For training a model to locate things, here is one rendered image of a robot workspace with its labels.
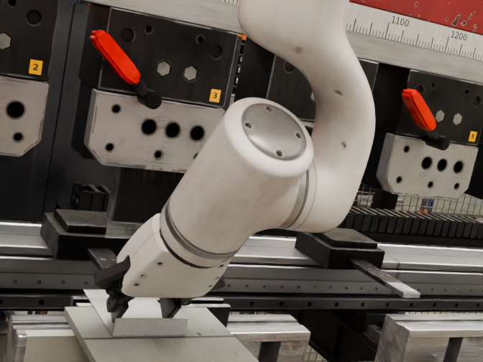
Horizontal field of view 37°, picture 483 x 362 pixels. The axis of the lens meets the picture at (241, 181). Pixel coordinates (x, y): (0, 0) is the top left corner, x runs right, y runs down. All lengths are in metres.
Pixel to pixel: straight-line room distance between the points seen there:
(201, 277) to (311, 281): 0.58
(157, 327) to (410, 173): 0.40
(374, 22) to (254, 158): 0.39
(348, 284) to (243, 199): 0.78
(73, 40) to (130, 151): 0.56
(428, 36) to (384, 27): 0.07
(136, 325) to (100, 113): 0.23
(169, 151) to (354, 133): 0.25
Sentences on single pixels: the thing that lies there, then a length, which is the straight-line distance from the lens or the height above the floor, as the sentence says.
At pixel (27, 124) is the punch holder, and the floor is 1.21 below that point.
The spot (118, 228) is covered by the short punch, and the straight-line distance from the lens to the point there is 0.87.
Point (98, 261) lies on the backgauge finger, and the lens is 1.01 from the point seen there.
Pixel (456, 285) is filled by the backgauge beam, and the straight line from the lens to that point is 1.54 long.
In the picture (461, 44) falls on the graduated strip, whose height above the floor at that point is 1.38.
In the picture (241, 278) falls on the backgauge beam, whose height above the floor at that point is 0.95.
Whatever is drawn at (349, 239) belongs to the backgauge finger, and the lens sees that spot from 1.28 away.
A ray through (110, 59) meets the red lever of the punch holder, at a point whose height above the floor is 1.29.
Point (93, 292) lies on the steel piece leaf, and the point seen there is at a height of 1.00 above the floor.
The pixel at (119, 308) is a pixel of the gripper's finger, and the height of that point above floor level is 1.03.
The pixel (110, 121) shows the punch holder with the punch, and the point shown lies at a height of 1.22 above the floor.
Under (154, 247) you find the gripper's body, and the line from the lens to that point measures 0.70.
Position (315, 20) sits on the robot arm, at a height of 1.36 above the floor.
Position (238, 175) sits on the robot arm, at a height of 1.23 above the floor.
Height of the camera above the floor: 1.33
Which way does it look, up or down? 11 degrees down
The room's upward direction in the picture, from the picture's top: 11 degrees clockwise
